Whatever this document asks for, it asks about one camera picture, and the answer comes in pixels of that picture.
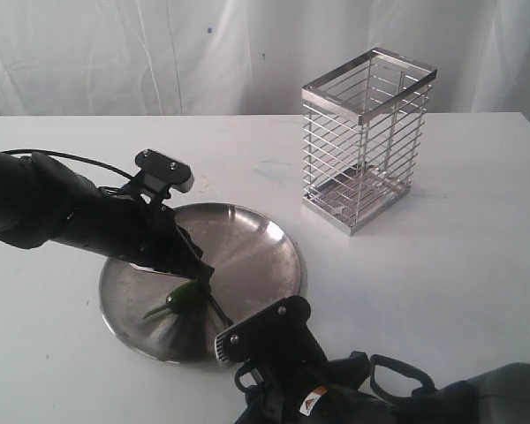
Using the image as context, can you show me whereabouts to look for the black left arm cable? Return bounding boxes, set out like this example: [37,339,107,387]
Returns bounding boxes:
[2,149,136,178]

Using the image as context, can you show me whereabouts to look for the round stainless steel plate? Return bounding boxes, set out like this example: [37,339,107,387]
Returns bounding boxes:
[99,203,306,363]

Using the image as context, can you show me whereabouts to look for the green chili pepper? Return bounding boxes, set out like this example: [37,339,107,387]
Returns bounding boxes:
[143,282,207,319]

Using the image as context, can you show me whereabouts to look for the black handled knife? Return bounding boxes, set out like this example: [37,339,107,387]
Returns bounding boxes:
[196,277,233,328]

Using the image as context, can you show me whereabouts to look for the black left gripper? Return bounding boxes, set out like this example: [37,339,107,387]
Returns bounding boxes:
[70,189,215,281]

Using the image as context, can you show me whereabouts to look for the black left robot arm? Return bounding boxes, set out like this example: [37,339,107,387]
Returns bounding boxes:
[0,149,214,281]

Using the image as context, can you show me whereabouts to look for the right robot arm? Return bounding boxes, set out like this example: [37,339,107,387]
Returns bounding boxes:
[234,352,530,423]

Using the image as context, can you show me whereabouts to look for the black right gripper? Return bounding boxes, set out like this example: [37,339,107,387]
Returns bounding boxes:
[233,340,371,423]

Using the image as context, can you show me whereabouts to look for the wire metal utensil holder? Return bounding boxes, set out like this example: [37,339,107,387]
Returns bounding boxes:
[301,48,437,235]

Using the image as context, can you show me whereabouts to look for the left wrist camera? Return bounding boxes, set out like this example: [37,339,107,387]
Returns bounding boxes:
[134,149,194,193]

